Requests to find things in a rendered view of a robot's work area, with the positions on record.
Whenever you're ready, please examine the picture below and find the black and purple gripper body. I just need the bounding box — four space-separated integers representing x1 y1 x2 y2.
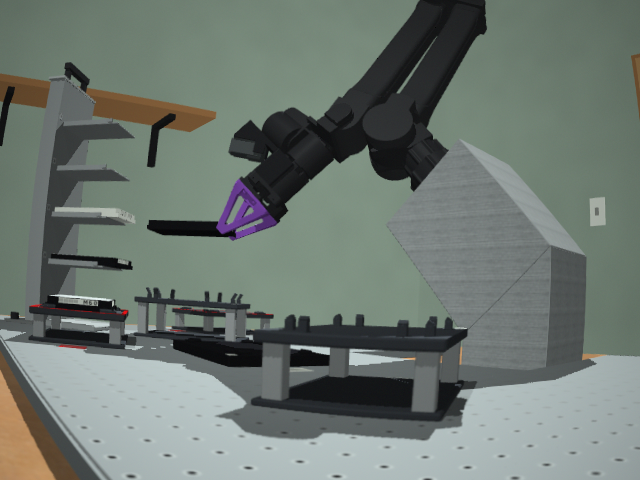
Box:
239 161 309 223

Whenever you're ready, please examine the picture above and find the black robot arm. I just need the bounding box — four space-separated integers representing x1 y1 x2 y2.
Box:
228 0 487 192

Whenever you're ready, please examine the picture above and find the white well plate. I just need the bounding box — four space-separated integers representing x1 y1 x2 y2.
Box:
55 207 136 224

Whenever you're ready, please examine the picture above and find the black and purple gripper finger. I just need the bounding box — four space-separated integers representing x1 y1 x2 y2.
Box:
216 179 270 234
228 200 278 241

